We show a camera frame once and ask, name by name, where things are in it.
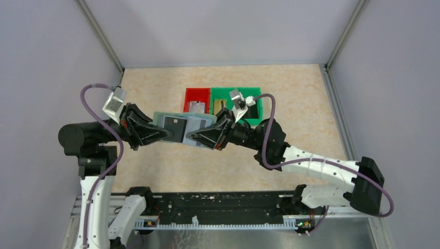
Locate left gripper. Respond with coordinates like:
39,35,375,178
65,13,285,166
93,101,174,149

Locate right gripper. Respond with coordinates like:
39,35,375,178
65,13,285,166
187,107,263,150

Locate sage green card holder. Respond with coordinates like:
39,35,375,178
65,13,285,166
152,112,217,148

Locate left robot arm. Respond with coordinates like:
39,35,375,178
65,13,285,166
58,103,172,248

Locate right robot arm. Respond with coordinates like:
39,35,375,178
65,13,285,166
186,109,389,217

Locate white VIP cards in bin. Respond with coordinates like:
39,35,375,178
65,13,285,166
188,101,206,114

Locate middle green plastic bin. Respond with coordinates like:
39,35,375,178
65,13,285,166
210,87,236,115

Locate green plastic bin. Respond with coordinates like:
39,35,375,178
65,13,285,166
238,87,263,126
210,87,236,115

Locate red plastic bin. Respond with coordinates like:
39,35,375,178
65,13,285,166
183,88,211,114

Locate right green plastic bin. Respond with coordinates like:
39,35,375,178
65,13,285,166
238,87,263,126

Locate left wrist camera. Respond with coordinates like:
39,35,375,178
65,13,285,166
102,86,127,123

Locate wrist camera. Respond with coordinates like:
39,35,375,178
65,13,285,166
102,86,127,123
229,89,256,123

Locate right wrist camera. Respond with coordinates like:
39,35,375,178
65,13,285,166
229,89,256,123

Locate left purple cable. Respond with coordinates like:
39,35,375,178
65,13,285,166
79,83,125,249

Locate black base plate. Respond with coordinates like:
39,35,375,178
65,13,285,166
135,191,325,229

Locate aluminium frame rail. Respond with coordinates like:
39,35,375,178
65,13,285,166
71,193,383,219

